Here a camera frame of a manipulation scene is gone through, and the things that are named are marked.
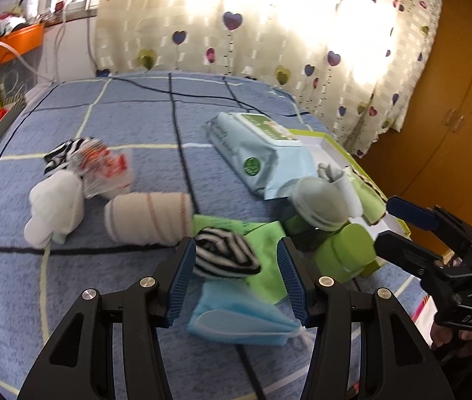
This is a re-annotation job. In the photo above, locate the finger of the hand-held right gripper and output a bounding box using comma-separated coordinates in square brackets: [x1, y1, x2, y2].
[387, 196, 472, 267]
[374, 231, 472, 301]

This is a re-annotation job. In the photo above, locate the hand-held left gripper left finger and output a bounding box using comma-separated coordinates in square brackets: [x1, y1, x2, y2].
[17, 237, 197, 400]

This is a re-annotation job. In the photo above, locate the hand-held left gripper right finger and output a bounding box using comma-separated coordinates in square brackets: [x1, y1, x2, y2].
[277, 237, 455, 400]

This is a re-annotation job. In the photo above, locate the black white striped sock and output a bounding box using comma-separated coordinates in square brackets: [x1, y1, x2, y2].
[193, 227, 262, 281]

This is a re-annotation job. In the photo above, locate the green white storage box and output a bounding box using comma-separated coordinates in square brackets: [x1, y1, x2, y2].
[282, 131, 412, 278]

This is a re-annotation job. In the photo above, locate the clear red print plastic packet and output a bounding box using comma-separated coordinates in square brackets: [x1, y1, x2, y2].
[71, 139, 134, 198]

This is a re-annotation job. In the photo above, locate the person's right hand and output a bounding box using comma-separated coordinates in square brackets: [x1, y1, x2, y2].
[430, 324, 472, 351]

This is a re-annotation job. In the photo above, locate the green flat cloth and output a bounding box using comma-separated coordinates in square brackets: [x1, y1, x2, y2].
[192, 214, 299, 305]

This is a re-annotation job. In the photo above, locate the dark green cloth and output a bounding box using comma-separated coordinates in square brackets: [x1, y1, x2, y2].
[282, 204, 324, 251]

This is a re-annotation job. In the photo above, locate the white rolled cloth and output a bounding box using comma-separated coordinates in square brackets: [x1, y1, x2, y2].
[318, 162, 365, 219]

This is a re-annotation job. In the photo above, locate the blue folded cloth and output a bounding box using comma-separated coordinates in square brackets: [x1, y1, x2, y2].
[188, 281, 303, 348]

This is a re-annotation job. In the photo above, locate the beige red striped sock roll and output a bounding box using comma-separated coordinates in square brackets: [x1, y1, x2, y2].
[104, 192, 195, 246]

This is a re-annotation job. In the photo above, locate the grey sock ball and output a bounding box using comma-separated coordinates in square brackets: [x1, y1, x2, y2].
[288, 175, 364, 232]

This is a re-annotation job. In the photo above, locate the wet wipes pack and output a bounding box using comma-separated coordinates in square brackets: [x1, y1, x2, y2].
[206, 112, 324, 201]

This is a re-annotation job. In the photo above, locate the wooden wardrobe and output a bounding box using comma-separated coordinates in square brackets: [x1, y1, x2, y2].
[361, 0, 472, 255]

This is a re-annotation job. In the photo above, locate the blue checked blanket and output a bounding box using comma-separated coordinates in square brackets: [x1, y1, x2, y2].
[0, 71, 432, 400]

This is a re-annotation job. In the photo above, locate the striped and white rolled sock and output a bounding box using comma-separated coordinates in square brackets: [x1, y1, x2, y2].
[43, 137, 95, 176]

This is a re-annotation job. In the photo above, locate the cream heart print curtain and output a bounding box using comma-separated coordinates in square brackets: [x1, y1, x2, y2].
[94, 0, 445, 159]

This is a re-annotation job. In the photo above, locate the white bag on shelf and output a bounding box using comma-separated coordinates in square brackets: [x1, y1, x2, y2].
[0, 0, 28, 34]

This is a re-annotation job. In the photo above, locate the black cable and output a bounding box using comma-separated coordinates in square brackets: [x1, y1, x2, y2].
[106, 74, 305, 118]

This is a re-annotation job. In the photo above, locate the white hose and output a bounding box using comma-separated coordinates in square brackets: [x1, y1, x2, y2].
[0, 42, 59, 85]

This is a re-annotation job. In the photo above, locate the orange wall shelf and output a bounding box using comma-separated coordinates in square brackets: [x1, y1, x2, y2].
[0, 23, 45, 69]

